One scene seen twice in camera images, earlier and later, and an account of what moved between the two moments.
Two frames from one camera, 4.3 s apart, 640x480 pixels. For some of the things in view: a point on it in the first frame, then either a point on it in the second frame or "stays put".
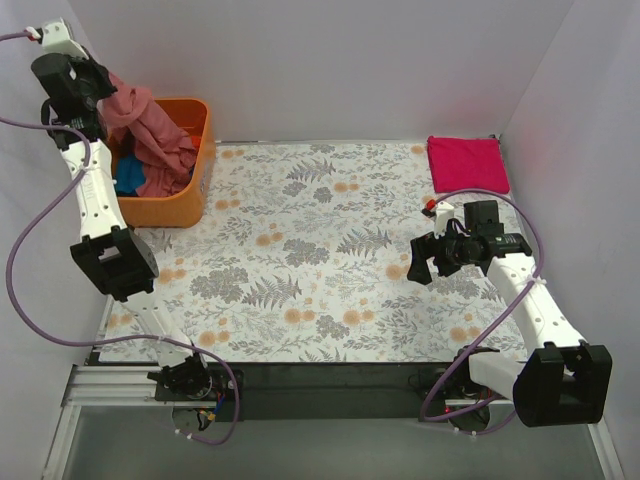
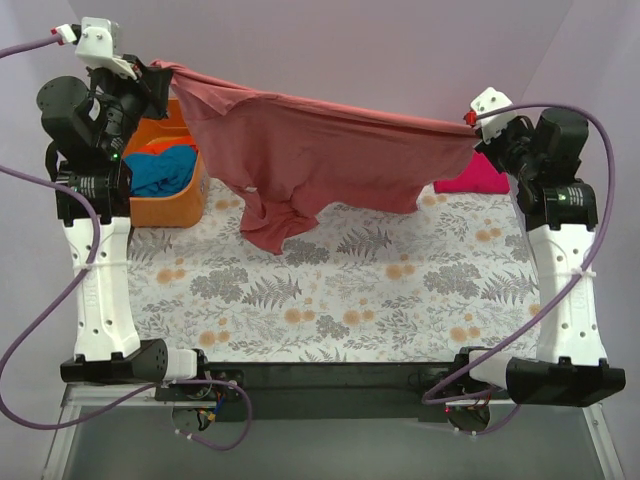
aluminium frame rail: [99, 386] stays put
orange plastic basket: [185, 208] stays put
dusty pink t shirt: [167, 153] to [289, 160]
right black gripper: [439, 251] to [491, 148]
